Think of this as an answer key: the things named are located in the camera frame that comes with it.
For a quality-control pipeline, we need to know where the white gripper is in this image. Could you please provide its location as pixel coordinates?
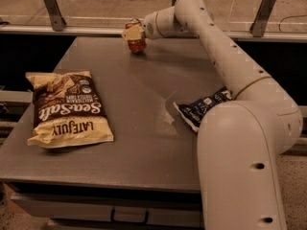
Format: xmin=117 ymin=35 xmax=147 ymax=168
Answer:
xmin=121 ymin=7 xmax=179 ymax=41

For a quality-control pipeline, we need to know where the red coke can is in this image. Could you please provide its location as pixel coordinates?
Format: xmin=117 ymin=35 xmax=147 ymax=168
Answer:
xmin=126 ymin=19 xmax=147 ymax=54

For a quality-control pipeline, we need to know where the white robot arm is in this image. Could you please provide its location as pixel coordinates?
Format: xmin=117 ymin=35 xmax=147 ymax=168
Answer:
xmin=122 ymin=0 xmax=303 ymax=230

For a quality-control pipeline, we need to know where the blue kettle chip bag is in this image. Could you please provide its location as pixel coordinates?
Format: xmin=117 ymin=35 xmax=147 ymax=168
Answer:
xmin=174 ymin=87 xmax=232 ymax=133

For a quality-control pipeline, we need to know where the brown sea salt chip bag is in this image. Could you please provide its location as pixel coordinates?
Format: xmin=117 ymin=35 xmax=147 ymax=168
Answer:
xmin=26 ymin=71 xmax=114 ymax=149

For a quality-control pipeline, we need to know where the glass railing panel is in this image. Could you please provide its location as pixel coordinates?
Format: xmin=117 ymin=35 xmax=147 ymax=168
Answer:
xmin=0 ymin=0 xmax=307 ymax=32

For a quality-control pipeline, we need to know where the grey drawer front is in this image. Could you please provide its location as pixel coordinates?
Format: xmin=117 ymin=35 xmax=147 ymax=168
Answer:
xmin=11 ymin=193 xmax=204 ymax=230

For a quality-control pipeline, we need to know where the left metal railing bracket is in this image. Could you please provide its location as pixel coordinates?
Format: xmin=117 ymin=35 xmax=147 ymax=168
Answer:
xmin=43 ymin=0 xmax=66 ymax=32

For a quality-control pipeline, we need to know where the right metal railing bracket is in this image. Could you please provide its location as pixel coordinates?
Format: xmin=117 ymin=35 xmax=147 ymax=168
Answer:
xmin=249 ymin=0 xmax=276 ymax=37

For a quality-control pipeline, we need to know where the black drawer handle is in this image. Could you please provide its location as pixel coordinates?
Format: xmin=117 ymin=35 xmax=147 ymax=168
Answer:
xmin=110 ymin=208 xmax=150 ymax=225

